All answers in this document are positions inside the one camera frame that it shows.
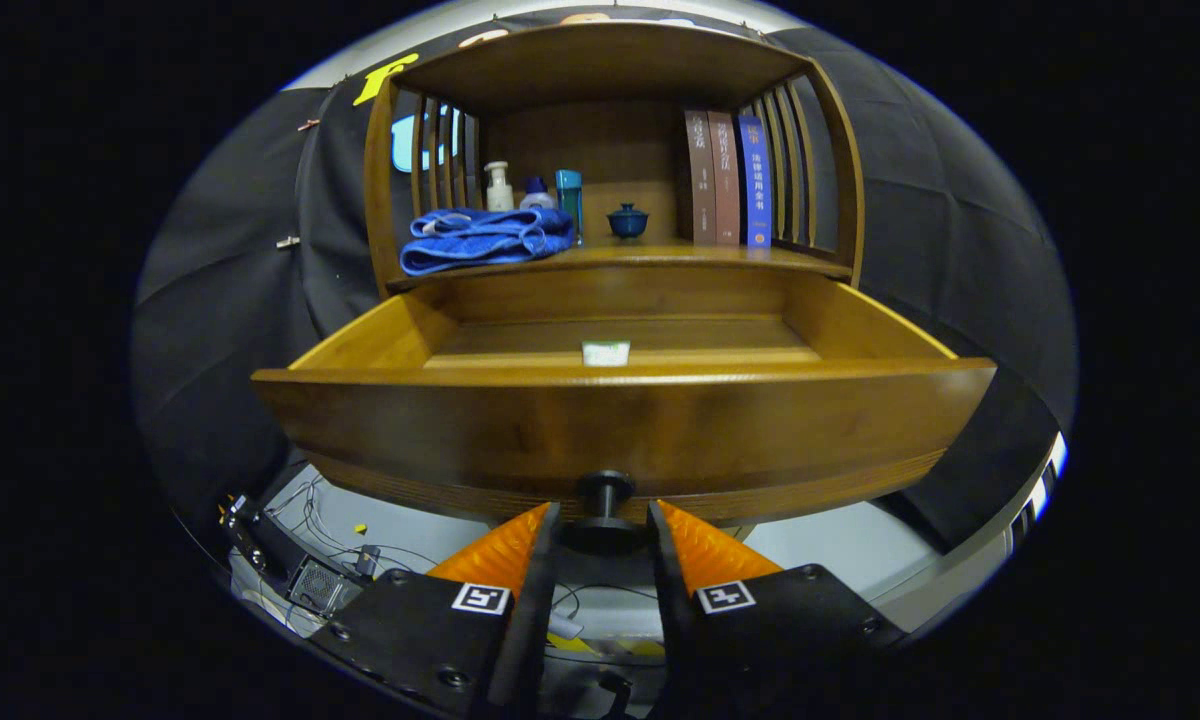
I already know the teal translucent bottle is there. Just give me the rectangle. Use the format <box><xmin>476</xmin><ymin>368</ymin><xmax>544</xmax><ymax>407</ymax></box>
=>
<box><xmin>555</xmin><ymin>169</ymin><xmax>585</xmax><ymax>246</ymax></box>

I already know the wooden countertop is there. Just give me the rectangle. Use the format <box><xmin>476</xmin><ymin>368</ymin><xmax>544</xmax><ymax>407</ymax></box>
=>
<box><xmin>388</xmin><ymin>240</ymin><xmax>853</xmax><ymax>293</ymax></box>

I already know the blue folded towel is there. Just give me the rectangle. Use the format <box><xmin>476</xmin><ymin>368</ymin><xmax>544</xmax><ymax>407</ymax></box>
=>
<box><xmin>400</xmin><ymin>207</ymin><xmax>576</xmax><ymax>277</ymax></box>

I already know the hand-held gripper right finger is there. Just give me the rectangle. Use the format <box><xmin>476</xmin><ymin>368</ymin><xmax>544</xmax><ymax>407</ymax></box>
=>
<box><xmin>647</xmin><ymin>500</ymin><xmax>909</xmax><ymax>716</ymax></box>

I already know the reddish brown book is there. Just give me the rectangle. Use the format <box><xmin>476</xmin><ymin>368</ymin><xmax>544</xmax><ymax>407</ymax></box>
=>
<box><xmin>708</xmin><ymin>112</ymin><xmax>742</xmax><ymax>247</ymax></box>

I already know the wooden drawer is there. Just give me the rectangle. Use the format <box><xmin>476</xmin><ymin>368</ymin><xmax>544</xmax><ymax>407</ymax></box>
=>
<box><xmin>250</xmin><ymin>270</ymin><xmax>998</xmax><ymax>556</ymax></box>

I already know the tangle of thin cables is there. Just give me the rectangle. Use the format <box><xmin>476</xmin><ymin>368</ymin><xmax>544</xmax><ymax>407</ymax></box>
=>
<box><xmin>260</xmin><ymin>475</ymin><xmax>441</xmax><ymax>601</ymax></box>

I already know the grey electronics box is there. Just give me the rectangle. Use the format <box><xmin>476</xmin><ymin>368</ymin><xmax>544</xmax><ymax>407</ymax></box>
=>
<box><xmin>288</xmin><ymin>555</ymin><xmax>361</xmax><ymax>616</ymax></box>

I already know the dark brown book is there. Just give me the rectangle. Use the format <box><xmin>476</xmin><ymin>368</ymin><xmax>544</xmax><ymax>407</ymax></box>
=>
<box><xmin>684</xmin><ymin>110</ymin><xmax>718</xmax><ymax>246</ymax></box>

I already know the wooden cabinet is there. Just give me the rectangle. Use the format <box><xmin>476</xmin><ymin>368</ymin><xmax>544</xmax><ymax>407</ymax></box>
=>
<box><xmin>363</xmin><ymin>22</ymin><xmax>866</xmax><ymax>296</ymax></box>

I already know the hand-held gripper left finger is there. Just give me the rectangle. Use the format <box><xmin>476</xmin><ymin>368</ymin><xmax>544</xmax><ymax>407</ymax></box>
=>
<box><xmin>310</xmin><ymin>502</ymin><xmax>561</xmax><ymax>716</ymax></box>

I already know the blue book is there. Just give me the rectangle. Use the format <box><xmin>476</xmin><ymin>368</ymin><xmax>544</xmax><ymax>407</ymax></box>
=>
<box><xmin>737</xmin><ymin>114</ymin><xmax>773</xmax><ymax>249</ymax></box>

